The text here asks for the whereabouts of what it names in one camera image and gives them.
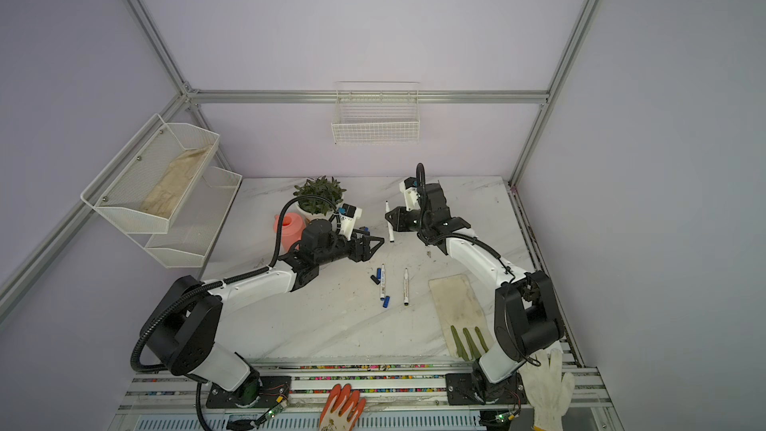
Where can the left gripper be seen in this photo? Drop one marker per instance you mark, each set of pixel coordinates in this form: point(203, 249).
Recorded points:
point(361, 244)

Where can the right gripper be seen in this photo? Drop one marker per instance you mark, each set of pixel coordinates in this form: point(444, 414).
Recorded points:
point(404, 219)

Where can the white pen blue end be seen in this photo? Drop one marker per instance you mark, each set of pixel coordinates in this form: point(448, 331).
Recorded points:
point(382, 282)

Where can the white pen with blue cap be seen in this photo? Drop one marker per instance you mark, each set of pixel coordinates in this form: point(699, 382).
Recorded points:
point(389, 225)

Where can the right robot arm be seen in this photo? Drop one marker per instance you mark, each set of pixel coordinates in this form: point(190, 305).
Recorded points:
point(527, 323)

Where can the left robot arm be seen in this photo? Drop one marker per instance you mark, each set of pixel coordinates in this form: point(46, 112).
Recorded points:
point(180, 336)

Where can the white pen right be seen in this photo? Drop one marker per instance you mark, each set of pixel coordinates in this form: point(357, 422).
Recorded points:
point(406, 287)

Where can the green potted plant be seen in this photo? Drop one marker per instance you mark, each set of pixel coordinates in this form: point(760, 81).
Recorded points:
point(319, 197)

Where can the pink watering can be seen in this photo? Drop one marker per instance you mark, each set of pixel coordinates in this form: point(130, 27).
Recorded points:
point(293, 225)

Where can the beige green work glove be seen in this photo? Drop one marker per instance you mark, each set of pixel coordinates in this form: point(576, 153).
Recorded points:
point(462, 319)

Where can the orange rubber glove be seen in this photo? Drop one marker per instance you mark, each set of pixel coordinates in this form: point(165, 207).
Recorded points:
point(342, 410)

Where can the white two-tier mesh shelf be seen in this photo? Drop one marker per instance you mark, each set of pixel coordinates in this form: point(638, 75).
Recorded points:
point(185, 240)

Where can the white knit glove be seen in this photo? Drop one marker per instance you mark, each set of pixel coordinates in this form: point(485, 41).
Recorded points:
point(548, 388)

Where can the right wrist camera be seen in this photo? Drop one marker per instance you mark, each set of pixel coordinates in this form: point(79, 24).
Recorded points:
point(410, 191)

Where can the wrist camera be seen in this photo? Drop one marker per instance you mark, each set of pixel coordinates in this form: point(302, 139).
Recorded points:
point(410, 191)
point(348, 216)

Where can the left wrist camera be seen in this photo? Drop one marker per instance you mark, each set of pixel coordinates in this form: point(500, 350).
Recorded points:
point(348, 216)

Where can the white wire wall basket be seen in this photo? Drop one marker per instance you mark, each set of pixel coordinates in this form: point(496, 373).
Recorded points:
point(376, 113)

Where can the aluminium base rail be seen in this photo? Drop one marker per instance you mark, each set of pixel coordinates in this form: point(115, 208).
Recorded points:
point(399, 395)

